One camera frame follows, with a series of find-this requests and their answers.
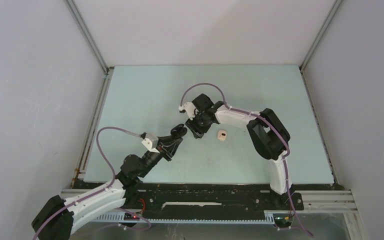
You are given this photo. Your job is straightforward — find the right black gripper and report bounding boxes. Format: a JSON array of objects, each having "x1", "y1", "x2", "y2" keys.
[{"x1": 186, "y1": 110, "x2": 213, "y2": 139}]

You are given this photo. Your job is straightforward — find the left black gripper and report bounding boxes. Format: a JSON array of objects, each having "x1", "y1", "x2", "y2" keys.
[{"x1": 138, "y1": 134, "x2": 182, "y2": 178}]

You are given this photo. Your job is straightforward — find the beige earbud charging case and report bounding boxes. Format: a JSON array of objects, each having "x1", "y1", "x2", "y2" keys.
[{"x1": 217, "y1": 129, "x2": 228, "y2": 142}]

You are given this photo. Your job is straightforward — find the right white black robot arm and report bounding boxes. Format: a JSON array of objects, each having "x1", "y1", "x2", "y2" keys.
[{"x1": 178, "y1": 94, "x2": 292, "y2": 209}]

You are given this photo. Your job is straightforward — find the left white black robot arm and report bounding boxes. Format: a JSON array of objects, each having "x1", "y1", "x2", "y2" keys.
[{"x1": 31, "y1": 129, "x2": 187, "y2": 240}]

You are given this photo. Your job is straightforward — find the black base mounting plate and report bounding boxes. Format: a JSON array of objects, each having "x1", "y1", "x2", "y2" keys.
[{"x1": 124, "y1": 183, "x2": 304, "y2": 217}]

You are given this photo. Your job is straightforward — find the left controller board red led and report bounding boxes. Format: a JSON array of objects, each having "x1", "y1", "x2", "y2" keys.
[{"x1": 123, "y1": 213, "x2": 141, "y2": 221}]

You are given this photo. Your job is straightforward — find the right controller board green led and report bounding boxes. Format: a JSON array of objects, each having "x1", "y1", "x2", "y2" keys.
[{"x1": 274, "y1": 216, "x2": 293, "y2": 224}]

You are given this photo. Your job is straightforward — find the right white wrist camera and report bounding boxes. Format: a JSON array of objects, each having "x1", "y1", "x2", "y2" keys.
[{"x1": 178, "y1": 102, "x2": 199, "y2": 121}]

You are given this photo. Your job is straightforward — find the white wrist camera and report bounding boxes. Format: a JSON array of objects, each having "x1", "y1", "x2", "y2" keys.
[
  {"x1": 141, "y1": 133, "x2": 159, "y2": 153},
  {"x1": 178, "y1": 102, "x2": 199, "y2": 121}
]

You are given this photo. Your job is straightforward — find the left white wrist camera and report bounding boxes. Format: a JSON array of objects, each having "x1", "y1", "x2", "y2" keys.
[{"x1": 141, "y1": 133, "x2": 159, "y2": 153}]

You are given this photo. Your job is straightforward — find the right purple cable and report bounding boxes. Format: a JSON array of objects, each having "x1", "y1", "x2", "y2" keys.
[{"x1": 180, "y1": 82, "x2": 315, "y2": 239}]

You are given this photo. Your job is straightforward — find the purple cable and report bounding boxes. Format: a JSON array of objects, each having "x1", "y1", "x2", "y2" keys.
[
  {"x1": 32, "y1": 126, "x2": 143, "y2": 240},
  {"x1": 180, "y1": 82, "x2": 315, "y2": 239}
]

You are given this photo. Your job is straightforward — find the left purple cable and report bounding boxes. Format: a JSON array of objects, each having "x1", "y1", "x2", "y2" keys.
[{"x1": 32, "y1": 126, "x2": 143, "y2": 240}]

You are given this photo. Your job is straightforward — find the white slotted cable duct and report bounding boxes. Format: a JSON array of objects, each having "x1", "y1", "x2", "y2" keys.
[{"x1": 92, "y1": 211, "x2": 275, "y2": 225}]

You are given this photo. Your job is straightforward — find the left aluminium corner post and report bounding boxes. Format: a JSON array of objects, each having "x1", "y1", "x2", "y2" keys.
[{"x1": 63, "y1": 0, "x2": 110, "y2": 75}]

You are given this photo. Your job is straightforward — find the aluminium frame rail front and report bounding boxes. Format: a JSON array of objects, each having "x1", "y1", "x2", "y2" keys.
[{"x1": 47, "y1": 188, "x2": 368, "y2": 240}]

